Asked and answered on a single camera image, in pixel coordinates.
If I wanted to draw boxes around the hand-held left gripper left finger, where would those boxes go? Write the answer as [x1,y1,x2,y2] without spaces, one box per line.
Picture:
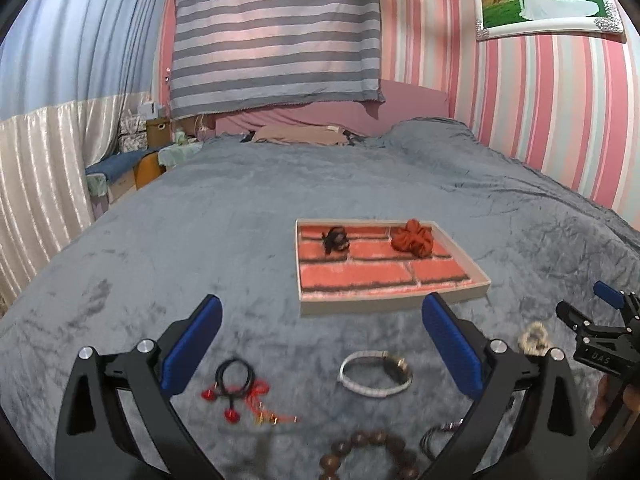
[54,294,223,480]

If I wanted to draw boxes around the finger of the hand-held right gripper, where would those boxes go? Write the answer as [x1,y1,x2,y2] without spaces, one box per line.
[556,300,608,333]
[593,281,640,317]

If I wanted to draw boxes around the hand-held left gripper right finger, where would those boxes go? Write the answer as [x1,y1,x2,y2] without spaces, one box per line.
[421,292,593,480]

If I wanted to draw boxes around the beige scrunchie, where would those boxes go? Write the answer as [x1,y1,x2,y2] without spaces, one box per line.
[517,321,553,356]

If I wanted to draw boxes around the black hair tie red beads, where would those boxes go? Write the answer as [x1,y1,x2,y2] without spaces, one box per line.
[201,357,301,427]

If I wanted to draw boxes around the brick-patterned jewelry tray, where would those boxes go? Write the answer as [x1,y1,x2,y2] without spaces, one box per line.
[294,218,492,317]

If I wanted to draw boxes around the white bracelet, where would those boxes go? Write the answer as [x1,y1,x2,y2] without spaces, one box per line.
[339,350,414,398]

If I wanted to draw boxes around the brown wooden bead bracelet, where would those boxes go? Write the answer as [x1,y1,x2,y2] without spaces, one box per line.
[319,429,422,480]

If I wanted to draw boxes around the person's right hand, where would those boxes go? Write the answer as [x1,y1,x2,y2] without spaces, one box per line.
[590,375,615,428]

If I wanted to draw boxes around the grey plush blanket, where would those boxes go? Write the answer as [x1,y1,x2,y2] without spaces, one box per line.
[0,117,640,480]

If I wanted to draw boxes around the red scrunchie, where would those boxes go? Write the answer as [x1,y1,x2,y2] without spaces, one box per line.
[390,219,437,257]

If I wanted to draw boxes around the orange wooden cabinet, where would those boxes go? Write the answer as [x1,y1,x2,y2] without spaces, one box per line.
[133,152,165,192]

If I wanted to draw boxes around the green cloth bedside table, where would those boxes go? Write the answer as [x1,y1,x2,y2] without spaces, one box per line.
[158,140,204,172]

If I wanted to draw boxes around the blue folded cloth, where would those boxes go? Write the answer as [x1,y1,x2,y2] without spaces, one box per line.
[84,151,147,177]

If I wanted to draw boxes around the brown cardboard box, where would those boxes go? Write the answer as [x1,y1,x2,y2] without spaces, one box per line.
[146,117,172,147]

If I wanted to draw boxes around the patterned storage box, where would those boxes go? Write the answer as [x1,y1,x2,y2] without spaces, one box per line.
[118,114,149,152]

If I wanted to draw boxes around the beige pillow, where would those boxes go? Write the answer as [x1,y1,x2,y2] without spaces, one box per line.
[251,124,349,147]

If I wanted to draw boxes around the pink headboard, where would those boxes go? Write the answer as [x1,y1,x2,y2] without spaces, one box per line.
[215,79,451,137]

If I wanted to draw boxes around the blue and white curtain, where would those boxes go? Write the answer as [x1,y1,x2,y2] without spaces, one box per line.
[0,0,178,313]

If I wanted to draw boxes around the grey striped hanging cloth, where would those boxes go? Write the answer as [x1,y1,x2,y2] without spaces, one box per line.
[169,0,389,122]

